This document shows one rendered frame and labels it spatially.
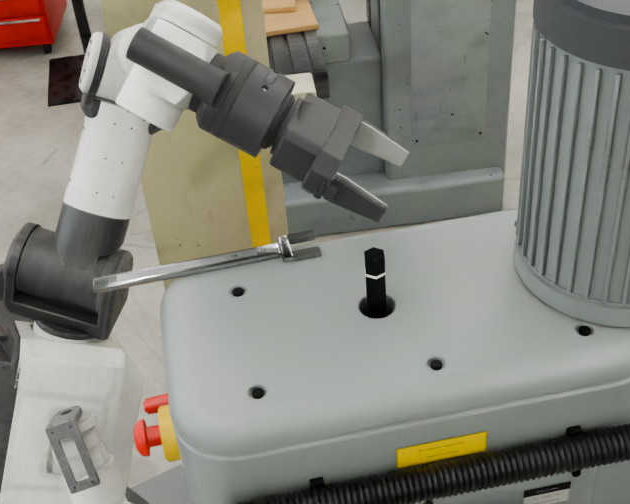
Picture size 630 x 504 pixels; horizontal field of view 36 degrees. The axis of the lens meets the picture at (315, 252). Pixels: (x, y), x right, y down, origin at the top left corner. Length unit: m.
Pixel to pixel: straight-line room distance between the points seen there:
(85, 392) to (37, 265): 0.18
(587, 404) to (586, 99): 0.31
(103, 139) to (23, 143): 3.80
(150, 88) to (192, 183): 1.97
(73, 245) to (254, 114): 0.41
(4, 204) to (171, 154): 1.88
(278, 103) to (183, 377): 0.28
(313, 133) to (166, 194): 2.01
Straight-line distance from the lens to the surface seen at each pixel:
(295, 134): 0.96
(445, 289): 1.01
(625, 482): 1.15
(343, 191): 0.96
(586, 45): 0.82
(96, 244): 1.29
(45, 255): 1.31
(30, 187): 4.72
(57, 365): 1.31
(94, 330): 1.33
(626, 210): 0.89
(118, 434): 1.35
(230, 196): 2.99
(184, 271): 1.05
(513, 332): 0.96
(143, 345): 3.74
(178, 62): 0.95
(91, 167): 1.28
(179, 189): 2.96
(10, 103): 5.44
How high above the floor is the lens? 2.56
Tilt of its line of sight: 40 degrees down
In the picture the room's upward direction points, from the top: 5 degrees counter-clockwise
